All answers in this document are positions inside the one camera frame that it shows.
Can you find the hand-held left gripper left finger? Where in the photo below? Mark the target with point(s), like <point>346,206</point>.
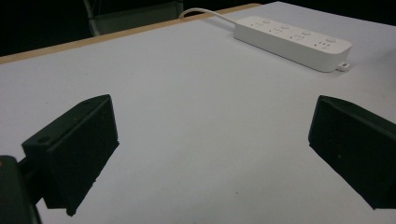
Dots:
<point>74,146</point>

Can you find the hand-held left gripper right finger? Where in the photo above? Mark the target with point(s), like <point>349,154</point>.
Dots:
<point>358,146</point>

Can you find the white power strip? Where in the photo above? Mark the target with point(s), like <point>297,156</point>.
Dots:
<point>292,42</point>

